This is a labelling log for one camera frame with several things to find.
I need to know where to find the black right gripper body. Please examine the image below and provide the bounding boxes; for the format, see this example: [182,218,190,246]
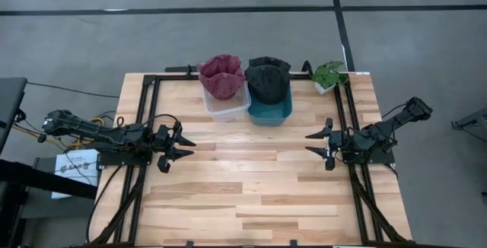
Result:
[325,117,345,172]

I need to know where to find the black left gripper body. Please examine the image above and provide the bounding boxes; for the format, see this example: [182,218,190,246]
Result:
[152,121,183,174]

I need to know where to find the black knit hat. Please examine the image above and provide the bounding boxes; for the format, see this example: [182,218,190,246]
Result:
[249,56,292,72]
[243,64,294,106]

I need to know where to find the clear plastic bin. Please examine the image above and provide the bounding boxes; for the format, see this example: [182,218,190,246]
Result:
[200,84,252,123]

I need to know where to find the teal plastic bin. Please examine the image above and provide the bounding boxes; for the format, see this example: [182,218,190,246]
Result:
[247,87,294,127]

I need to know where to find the small potted green plant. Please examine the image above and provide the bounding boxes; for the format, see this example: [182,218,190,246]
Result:
[310,60,349,96]

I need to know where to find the white printed paper sheet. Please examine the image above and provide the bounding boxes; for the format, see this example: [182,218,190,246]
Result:
[51,148,100,200]

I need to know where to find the black beam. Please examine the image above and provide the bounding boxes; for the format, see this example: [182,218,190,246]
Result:
[0,159,98,248]

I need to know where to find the grey metal stand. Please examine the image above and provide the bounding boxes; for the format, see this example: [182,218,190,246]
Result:
[450,107,487,131]

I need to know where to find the black desk panel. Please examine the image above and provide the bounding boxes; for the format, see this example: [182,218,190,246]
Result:
[0,76,28,154]

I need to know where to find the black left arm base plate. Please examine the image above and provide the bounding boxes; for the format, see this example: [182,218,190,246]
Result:
[97,151,152,170]

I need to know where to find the black aluminium table frame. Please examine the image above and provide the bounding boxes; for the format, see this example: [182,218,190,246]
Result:
[89,60,415,248]

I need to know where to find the yellow cable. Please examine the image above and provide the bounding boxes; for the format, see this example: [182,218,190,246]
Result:
[13,116,106,152]

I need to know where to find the thin black floor cable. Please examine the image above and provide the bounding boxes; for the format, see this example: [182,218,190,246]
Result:
[26,81,121,99]

